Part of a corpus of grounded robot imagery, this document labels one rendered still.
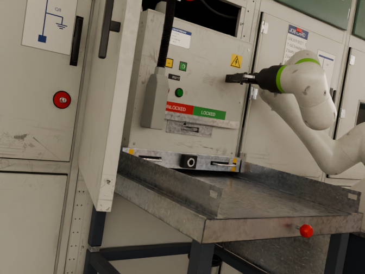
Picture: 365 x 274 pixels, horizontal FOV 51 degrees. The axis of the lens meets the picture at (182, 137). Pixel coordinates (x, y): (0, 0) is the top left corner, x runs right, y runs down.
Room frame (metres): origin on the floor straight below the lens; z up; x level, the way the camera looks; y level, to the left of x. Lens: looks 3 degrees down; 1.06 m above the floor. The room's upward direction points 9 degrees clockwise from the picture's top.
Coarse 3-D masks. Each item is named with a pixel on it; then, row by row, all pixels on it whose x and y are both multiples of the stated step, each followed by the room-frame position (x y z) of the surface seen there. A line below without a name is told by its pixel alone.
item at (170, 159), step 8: (128, 152) 1.29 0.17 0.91; (144, 152) 1.33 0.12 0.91; (152, 152) 1.35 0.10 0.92; (160, 152) 1.36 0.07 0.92; (168, 152) 1.38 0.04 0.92; (176, 152) 1.40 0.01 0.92; (168, 160) 1.39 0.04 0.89; (176, 160) 1.41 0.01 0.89; (200, 160) 1.47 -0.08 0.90; (208, 160) 1.49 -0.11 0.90; (216, 160) 1.51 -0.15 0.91; (224, 160) 1.54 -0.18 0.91; (240, 160) 1.59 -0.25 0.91; (176, 168) 1.41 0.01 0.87; (200, 168) 1.47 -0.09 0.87; (208, 168) 1.49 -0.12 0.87; (216, 168) 1.52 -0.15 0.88; (224, 168) 1.54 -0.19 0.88
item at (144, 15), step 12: (144, 12) 1.32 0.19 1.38; (156, 12) 1.32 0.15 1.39; (144, 24) 1.31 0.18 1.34; (192, 24) 1.41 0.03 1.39; (144, 36) 1.30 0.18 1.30; (228, 36) 1.51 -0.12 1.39; (132, 72) 1.35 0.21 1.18; (132, 84) 1.33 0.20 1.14; (132, 96) 1.32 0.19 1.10; (132, 108) 1.31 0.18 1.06; (132, 120) 1.30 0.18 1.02; (240, 120) 1.58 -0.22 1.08
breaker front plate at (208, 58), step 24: (144, 48) 1.31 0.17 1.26; (192, 48) 1.42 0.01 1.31; (216, 48) 1.48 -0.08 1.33; (240, 48) 1.55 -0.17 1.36; (144, 72) 1.32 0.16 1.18; (168, 72) 1.37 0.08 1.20; (192, 72) 1.43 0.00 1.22; (216, 72) 1.49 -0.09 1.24; (240, 72) 1.56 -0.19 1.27; (168, 96) 1.38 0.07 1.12; (192, 96) 1.44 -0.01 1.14; (216, 96) 1.50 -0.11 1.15; (240, 96) 1.57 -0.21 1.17; (168, 120) 1.38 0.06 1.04; (144, 144) 1.34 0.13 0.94; (168, 144) 1.40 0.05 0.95; (192, 144) 1.46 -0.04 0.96; (216, 144) 1.52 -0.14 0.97
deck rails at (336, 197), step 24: (120, 168) 1.26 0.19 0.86; (144, 168) 1.13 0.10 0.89; (168, 168) 1.02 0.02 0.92; (240, 168) 1.59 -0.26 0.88; (264, 168) 1.48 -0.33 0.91; (168, 192) 1.01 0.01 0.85; (192, 192) 0.92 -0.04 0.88; (288, 192) 1.35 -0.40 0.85; (312, 192) 1.29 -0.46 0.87; (336, 192) 1.22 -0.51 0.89; (360, 192) 1.16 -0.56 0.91; (216, 216) 0.84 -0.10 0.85
